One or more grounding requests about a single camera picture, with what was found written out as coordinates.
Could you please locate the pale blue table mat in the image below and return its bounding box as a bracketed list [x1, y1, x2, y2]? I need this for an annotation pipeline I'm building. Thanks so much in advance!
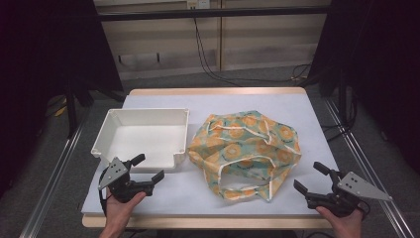
[80, 93, 340, 218]

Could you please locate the metal floor rail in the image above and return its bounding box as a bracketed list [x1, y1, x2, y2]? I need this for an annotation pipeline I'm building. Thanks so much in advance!
[19, 110, 92, 238]
[323, 97, 416, 238]

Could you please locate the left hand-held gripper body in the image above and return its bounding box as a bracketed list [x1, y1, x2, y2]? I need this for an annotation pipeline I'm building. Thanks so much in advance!
[97, 157, 157, 204]

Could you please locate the black horizontal bar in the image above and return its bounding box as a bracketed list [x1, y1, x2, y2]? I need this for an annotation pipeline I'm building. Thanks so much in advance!
[97, 5, 331, 23]

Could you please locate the person's right hand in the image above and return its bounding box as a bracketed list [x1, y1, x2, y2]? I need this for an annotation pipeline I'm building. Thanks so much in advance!
[315, 204, 366, 238]

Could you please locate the person's left hand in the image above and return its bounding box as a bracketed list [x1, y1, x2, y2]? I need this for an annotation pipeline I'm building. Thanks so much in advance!
[103, 187, 148, 233]

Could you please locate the white wall socket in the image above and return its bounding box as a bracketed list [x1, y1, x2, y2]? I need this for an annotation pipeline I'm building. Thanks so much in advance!
[186, 0, 211, 10]

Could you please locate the black floor cable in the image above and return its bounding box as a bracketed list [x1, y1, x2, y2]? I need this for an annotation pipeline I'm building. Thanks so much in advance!
[320, 95, 360, 143]

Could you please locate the white plastic box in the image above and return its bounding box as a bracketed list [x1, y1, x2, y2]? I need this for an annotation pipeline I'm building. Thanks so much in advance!
[90, 107, 191, 174]

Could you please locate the wooden table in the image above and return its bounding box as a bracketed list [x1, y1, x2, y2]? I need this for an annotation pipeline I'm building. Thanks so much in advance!
[81, 86, 333, 230]

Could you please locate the black stand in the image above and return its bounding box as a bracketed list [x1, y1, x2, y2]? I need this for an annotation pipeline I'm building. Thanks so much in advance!
[336, 73, 352, 131]
[63, 78, 94, 140]

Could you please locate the orange patterned fabric bag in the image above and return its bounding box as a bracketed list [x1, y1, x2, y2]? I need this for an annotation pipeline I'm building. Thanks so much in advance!
[186, 109, 302, 203]

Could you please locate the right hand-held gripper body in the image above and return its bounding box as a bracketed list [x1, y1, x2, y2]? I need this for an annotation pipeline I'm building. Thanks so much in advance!
[305, 169, 394, 218]

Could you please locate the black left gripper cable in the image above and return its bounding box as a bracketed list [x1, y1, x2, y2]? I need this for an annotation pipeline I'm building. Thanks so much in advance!
[97, 170, 112, 218]

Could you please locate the black wall cable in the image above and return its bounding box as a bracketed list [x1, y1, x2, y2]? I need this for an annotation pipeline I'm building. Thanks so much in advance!
[192, 18, 312, 87]

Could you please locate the dark curtain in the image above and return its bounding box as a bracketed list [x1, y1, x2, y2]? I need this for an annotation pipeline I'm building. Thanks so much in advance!
[308, 0, 420, 173]
[0, 0, 125, 199]

